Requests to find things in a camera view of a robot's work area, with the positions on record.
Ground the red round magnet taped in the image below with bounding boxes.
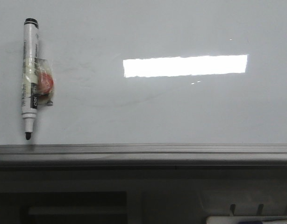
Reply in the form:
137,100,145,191
35,58,54,106

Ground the white black whiteboard marker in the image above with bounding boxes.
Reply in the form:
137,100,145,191
22,18,39,140

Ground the white whiteboard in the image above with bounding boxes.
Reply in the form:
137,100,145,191
0,0,287,145

